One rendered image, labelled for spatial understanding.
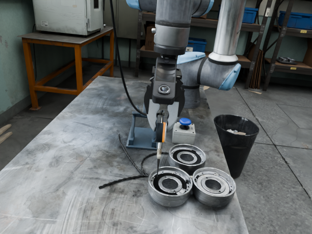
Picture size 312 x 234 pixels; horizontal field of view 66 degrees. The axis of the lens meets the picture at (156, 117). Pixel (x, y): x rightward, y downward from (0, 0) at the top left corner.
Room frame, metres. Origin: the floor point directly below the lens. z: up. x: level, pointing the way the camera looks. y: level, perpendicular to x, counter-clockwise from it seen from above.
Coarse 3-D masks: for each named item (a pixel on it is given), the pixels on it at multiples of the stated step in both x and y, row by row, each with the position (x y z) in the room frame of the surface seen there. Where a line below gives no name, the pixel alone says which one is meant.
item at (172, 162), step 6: (180, 144) 0.61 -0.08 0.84; (186, 144) 0.61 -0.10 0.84; (174, 150) 0.59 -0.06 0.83; (198, 150) 0.60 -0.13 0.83; (180, 156) 0.57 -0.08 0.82; (186, 156) 0.59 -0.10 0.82; (192, 156) 0.58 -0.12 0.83; (204, 156) 0.57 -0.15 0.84; (174, 162) 0.53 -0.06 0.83; (180, 162) 0.52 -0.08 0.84; (186, 162) 0.54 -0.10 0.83; (192, 162) 0.54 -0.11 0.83; (204, 162) 0.54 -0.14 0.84; (180, 168) 0.52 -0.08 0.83; (186, 168) 0.51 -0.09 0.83; (192, 168) 0.51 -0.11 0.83; (198, 168) 0.52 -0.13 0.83; (192, 174) 0.52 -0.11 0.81
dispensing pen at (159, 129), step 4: (160, 112) 0.55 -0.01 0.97; (160, 120) 0.54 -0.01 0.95; (156, 124) 0.52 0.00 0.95; (160, 124) 0.52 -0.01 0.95; (156, 128) 0.51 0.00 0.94; (160, 128) 0.51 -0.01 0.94; (156, 132) 0.51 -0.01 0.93; (160, 132) 0.51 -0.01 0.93; (156, 136) 0.50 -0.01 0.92; (160, 136) 0.50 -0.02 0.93; (156, 140) 0.50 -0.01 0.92; (160, 140) 0.50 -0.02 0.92; (160, 144) 0.50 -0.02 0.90; (160, 148) 0.50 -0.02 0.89; (160, 152) 0.50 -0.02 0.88; (160, 156) 0.49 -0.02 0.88
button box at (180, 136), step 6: (174, 126) 0.71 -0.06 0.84; (180, 126) 0.71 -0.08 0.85; (192, 126) 0.73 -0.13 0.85; (174, 132) 0.68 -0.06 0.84; (180, 132) 0.68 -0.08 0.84; (186, 132) 0.68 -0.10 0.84; (192, 132) 0.68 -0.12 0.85; (174, 138) 0.68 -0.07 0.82; (180, 138) 0.68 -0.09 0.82; (186, 138) 0.68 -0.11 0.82; (192, 138) 0.68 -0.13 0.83; (192, 144) 0.68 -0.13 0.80
